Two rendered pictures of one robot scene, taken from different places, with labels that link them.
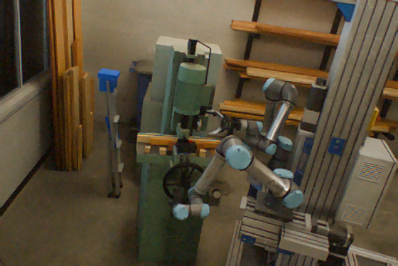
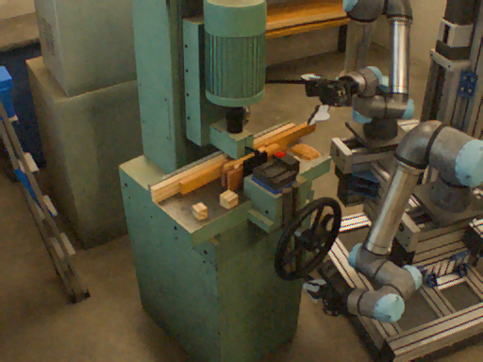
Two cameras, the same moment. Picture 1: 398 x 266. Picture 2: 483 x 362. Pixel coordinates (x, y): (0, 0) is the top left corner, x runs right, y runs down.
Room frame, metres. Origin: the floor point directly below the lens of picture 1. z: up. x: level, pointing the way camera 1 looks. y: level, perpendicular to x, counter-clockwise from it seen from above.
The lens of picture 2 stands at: (1.02, 0.77, 1.86)
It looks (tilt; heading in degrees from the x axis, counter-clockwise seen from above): 35 degrees down; 331
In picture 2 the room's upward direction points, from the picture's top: 1 degrees clockwise
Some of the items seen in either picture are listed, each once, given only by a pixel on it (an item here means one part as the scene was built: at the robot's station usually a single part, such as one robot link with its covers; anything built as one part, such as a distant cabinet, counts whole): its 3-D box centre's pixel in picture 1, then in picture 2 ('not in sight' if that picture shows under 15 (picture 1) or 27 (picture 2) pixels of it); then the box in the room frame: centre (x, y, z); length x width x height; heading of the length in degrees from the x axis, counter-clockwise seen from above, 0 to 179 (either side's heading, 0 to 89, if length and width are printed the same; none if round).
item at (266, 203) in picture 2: (183, 156); (275, 190); (2.11, 0.06, 0.92); 0.15 x 0.13 x 0.09; 103
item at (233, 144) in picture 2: (183, 132); (231, 139); (2.32, 0.10, 0.99); 0.14 x 0.07 x 0.09; 13
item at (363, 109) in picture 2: (251, 141); (367, 106); (2.21, -0.37, 1.06); 0.11 x 0.08 x 0.11; 56
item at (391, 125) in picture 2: (278, 161); (381, 120); (2.38, -0.62, 0.87); 0.15 x 0.15 x 0.10
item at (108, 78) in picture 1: (111, 135); (31, 197); (2.93, 0.75, 0.58); 0.27 x 0.25 x 1.16; 96
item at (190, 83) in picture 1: (189, 89); (235, 48); (2.30, 0.10, 1.32); 0.18 x 0.18 x 0.31
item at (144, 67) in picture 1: (153, 102); (28, 93); (4.25, 0.59, 0.48); 0.64 x 0.54 x 0.97; 98
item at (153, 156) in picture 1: (181, 156); (256, 190); (2.20, 0.08, 0.87); 0.61 x 0.30 x 0.06; 103
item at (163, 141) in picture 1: (192, 144); (254, 153); (2.32, 0.02, 0.92); 0.60 x 0.02 x 0.04; 103
